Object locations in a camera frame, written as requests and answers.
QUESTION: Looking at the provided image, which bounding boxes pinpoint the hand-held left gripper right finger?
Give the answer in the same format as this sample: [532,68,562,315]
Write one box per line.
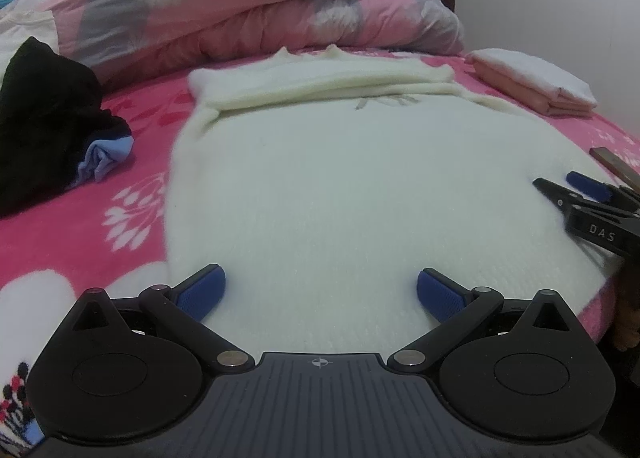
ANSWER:
[389,267,571,375]

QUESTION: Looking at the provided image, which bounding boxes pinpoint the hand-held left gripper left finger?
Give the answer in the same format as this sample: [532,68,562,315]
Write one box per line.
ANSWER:
[67,263,255,375]

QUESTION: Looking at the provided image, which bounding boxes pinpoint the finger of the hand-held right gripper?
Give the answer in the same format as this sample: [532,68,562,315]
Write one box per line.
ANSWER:
[566,170,640,212]
[532,177,589,207]

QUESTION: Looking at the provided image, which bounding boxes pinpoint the white fluffy sweater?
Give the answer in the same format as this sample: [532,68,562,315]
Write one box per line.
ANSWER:
[165,45,624,355]

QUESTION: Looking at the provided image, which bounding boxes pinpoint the pile of white checked clothes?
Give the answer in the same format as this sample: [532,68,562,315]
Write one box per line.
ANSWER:
[0,8,61,70]

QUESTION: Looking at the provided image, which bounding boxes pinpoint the black smartphone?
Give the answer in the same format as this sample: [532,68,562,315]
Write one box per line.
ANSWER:
[588,145,640,190]

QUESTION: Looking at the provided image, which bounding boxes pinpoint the folded peach cloth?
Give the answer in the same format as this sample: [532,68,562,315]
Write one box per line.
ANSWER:
[472,61,594,118]

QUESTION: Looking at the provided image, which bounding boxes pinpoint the folded white cloth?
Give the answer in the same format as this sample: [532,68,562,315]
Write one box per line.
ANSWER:
[465,48,597,108]

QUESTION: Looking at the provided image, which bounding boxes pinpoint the light blue cloth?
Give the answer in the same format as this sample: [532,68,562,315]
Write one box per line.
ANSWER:
[77,135,136,184]

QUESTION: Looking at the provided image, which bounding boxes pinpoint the pink floral bed blanket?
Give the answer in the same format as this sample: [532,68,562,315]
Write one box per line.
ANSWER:
[0,46,640,449]

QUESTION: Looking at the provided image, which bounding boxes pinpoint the dark brown cloth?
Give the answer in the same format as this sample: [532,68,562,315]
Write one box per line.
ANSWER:
[0,36,134,217]

